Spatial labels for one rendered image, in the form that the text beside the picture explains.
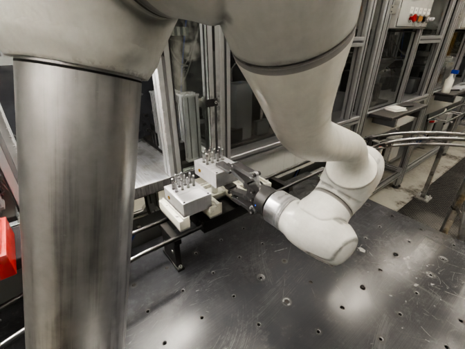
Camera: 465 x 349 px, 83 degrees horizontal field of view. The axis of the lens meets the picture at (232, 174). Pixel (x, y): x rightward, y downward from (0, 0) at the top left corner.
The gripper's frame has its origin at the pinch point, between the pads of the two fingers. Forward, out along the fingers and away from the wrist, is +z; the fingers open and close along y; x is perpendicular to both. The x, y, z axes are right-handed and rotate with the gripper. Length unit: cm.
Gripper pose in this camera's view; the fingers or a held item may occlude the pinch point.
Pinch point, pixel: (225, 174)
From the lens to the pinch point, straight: 81.6
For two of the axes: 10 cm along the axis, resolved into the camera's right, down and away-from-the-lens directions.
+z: -6.2, -3.8, 6.8
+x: -7.8, 2.9, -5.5
